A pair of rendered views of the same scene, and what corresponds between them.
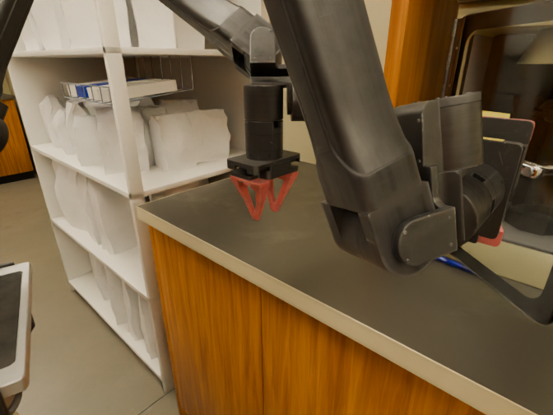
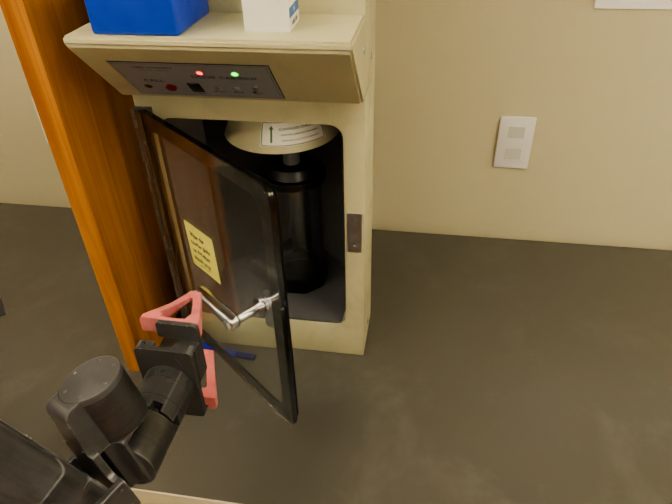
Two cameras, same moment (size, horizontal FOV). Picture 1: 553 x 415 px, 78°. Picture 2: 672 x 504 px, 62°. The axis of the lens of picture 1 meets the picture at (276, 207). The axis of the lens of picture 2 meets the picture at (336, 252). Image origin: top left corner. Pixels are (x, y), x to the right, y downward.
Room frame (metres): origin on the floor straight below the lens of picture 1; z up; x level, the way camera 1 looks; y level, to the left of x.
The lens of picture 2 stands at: (-0.11, -0.15, 1.68)
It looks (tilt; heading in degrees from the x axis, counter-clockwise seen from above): 36 degrees down; 328
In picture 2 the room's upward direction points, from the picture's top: 2 degrees counter-clockwise
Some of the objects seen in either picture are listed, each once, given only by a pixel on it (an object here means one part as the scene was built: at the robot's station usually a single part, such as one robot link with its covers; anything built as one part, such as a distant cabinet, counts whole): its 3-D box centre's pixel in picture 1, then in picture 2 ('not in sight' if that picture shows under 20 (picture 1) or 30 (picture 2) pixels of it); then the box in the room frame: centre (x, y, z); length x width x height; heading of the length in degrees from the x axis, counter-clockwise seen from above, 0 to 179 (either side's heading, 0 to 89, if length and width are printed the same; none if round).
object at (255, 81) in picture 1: (267, 102); not in sight; (0.52, 0.01, 1.27); 0.07 x 0.06 x 0.07; 92
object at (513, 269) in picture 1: (499, 155); (219, 272); (0.51, -0.33, 1.19); 0.30 x 0.01 x 0.40; 9
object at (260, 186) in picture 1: (261, 189); not in sight; (0.51, 0.02, 1.13); 0.07 x 0.07 x 0.09; 48
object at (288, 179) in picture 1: (268, 187); not in sight; (0.52, 0.01, 1.13); 0.07 x 0.07 x 0.09; 48
